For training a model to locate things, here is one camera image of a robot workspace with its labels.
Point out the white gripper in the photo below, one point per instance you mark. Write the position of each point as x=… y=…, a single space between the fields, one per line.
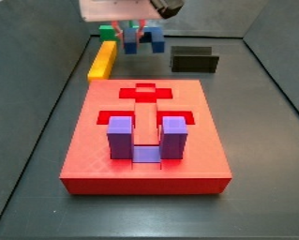
x=118 y=10

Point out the blue U-shaped block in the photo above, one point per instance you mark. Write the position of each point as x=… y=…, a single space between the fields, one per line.
x=152 y=36

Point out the red base fixture block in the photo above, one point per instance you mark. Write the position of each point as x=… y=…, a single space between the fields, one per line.
x=144 y=141

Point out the green stepped arch block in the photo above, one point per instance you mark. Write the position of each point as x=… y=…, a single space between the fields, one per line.
x=107 y=33

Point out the yellow long bar block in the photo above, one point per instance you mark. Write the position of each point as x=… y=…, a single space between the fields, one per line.
x=103 y=61

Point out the purple U-shaped block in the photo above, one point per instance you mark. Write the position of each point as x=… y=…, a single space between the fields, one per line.
x=168 y=148

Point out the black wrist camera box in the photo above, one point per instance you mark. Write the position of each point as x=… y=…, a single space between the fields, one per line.
x=167 y=8

